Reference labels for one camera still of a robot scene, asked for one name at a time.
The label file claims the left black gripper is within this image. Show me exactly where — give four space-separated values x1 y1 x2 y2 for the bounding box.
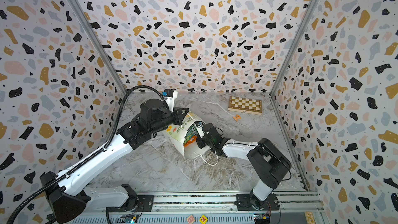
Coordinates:
151 106 190 135

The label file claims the white paper gift bag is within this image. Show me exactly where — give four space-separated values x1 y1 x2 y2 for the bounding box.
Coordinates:
162 112 219 167

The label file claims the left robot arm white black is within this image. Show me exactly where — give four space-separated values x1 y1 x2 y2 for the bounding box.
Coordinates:
40 99 189 224

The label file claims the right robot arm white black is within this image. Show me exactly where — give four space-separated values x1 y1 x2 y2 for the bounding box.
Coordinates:
197 123 291 211

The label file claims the orange snack packet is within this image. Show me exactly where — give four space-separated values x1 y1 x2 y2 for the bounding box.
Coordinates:
183 135 197 147

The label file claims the small orange plastic clip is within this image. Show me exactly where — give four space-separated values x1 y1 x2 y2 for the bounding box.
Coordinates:
233 115 241 121

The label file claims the wooden folding chess board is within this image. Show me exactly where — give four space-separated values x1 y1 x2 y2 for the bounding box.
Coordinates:
228 96 263 115

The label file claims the yellow number block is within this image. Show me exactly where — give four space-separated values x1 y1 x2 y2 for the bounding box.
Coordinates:
199 215 208 224

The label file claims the pink letter block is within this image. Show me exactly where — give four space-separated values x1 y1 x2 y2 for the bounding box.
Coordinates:
187 215 195 224

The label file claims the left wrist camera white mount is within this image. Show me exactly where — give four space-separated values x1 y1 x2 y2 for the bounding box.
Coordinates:
162 89 178 112

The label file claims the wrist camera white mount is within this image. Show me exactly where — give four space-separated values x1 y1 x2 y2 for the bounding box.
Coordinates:
162 89 178 112
194 121 204 138

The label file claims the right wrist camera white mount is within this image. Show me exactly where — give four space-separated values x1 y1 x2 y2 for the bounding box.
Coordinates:
194 121 204 138

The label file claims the black corrugated cable conduit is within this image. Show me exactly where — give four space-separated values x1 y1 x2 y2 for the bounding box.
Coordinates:
6 85 165 224

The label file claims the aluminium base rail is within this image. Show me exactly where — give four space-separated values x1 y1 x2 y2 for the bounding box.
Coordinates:
72 190 329 224

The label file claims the wooden block on rail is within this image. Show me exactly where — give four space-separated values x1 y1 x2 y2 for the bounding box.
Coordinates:
305 211 316 224

